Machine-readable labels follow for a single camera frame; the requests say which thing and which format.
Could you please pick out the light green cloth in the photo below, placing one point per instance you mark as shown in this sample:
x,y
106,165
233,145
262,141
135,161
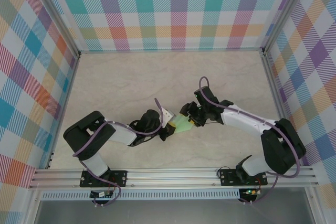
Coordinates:
x,y
183,125

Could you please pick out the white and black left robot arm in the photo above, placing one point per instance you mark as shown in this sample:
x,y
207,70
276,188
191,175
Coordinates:
x,y
123,136

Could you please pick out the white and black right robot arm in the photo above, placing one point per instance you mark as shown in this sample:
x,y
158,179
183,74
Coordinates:
x,y
241,120

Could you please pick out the small black controller board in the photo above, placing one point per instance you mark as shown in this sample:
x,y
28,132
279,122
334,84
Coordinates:
x,y
101,194

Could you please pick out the controller board with green light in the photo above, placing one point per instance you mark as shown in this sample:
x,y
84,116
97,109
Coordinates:
x,y
250,192

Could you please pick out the wide aluminium mounting rail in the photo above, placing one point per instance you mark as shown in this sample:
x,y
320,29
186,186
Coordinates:
x,y
170,175

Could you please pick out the thin aluminium frame rail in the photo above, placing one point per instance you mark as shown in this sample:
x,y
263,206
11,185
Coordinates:
x,y
170,50
278,103
69,90

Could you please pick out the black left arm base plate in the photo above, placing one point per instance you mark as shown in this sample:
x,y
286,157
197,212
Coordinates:
x,y
118,178

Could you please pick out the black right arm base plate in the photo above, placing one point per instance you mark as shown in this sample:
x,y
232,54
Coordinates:
x,y
228,178

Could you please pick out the aluminium frame post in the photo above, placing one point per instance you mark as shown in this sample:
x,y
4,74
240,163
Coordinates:
x,y
56,15
284,11

